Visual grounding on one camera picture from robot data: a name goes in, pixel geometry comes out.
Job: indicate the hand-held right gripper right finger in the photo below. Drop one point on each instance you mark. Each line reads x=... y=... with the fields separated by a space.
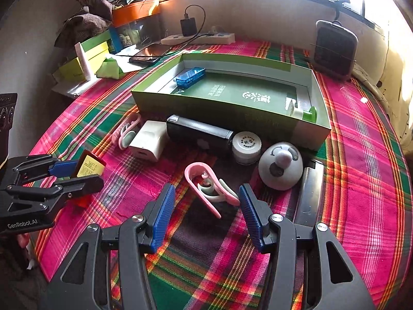
x=250 y=214

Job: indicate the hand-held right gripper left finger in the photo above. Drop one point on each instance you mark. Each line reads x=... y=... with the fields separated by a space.
x=164 y=214

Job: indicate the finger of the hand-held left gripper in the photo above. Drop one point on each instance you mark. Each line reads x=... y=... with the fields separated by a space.
x=84 y=183
x=64 y=168

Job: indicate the red bottle with yellow label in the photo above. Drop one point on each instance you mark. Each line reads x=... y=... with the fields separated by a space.
x=90 y=166

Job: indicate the pink and white clip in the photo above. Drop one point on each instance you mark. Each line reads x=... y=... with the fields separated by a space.
x=124 y=132
x=196 y=180

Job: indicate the grey egg-shaped device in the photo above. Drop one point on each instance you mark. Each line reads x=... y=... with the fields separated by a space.
x=280 y=168

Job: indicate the silver metal bar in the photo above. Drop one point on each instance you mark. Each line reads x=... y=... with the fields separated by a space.
x=311 y=190

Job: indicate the white round jar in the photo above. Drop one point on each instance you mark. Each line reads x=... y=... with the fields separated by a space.
x=246 y=147

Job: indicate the white charger adapter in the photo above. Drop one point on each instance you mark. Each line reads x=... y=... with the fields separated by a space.
x=148 y=140

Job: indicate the black rectangular device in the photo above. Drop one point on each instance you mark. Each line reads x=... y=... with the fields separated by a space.
x=200 y=132

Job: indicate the green cardboard box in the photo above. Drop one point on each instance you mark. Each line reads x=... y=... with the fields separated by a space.
x=232 y=93

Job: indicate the black device with knobs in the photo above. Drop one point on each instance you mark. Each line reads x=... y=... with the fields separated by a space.
x=7 y=111

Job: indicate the white paper sheets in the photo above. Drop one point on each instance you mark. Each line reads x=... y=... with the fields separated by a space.
x=74 y=87

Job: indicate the white tube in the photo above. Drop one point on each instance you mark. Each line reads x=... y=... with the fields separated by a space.
x=84 y=63

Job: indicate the green tissue packet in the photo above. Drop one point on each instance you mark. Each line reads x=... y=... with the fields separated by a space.
x=109 y=69

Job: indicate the pink green plaid blanket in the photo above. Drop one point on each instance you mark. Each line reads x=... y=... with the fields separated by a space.
x=355 y=168

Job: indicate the green and white spool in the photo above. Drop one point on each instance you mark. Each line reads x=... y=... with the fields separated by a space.
x=305 y=113

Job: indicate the green and yellow box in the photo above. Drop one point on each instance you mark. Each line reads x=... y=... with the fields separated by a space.
x=93 y=50

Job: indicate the blue box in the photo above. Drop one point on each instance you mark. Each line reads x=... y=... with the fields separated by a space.
x=115 y=40

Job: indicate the blue plastic case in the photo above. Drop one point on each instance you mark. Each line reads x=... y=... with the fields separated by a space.
x=190 y=77

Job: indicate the black smartphone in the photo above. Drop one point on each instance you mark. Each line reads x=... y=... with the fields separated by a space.
x=150 y=52

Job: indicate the checked brown cloth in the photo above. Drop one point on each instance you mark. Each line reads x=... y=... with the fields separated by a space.
x=84 y=22

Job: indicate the glass tank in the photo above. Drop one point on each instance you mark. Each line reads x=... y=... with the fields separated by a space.
x=145 y=32

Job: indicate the orange box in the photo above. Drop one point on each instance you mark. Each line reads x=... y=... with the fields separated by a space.
x=135 y=11

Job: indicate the white power strip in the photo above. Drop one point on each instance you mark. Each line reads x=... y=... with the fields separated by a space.
x=206 y=38

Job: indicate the grey space heater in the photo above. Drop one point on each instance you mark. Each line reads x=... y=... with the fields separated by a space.
x=335 y=50

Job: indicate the black plug adapter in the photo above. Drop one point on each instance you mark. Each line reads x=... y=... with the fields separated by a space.
x=188 y=26

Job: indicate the cream curtain with hearts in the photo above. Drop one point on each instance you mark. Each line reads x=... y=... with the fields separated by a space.
x=397 y=71

